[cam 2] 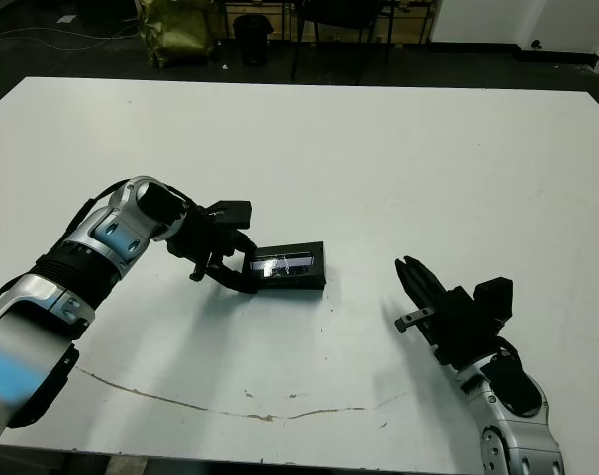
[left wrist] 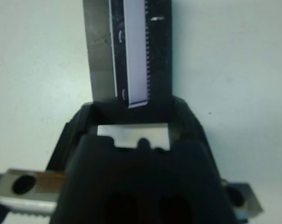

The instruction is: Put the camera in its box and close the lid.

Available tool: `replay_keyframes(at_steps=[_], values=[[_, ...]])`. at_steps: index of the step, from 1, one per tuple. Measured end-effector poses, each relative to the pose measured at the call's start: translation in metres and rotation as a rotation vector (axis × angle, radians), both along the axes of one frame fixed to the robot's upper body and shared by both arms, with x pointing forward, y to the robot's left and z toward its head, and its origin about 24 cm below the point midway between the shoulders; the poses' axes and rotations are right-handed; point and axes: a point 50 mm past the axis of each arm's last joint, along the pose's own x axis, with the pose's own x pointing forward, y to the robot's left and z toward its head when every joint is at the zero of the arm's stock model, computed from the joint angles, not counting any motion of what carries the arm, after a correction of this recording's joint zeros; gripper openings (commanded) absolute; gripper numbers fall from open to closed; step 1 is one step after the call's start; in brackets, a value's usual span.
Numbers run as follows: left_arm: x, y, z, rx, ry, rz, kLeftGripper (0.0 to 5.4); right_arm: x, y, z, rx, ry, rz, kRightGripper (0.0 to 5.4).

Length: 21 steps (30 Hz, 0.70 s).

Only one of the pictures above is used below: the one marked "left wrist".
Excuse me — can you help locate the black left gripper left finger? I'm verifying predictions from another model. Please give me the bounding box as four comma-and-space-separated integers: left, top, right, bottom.
45, 102, 102, 172

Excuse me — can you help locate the black box lid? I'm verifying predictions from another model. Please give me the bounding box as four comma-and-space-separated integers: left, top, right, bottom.
83, 0, 176, 124

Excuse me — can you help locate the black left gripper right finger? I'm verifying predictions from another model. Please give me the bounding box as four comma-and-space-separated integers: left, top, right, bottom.
168, 95, 223, 180

